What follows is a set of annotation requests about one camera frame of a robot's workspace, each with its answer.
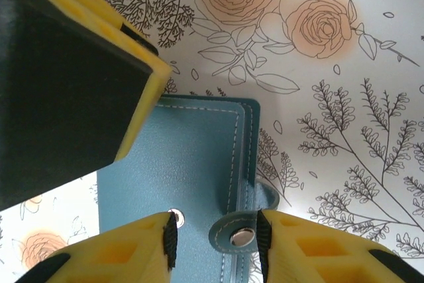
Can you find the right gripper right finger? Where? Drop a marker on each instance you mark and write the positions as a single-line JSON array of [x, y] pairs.
[[331, 263]]

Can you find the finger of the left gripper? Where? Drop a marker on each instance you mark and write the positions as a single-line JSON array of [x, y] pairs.
[[136, 39], [66, 97]]

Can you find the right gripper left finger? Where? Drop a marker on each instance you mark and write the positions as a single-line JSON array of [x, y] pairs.
[[116, 256]]

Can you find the blue leather card holder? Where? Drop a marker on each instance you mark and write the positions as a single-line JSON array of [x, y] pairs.
[[192, 163]]

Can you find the floral table cover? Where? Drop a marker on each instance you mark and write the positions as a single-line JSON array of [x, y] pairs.
[[331, 114]]

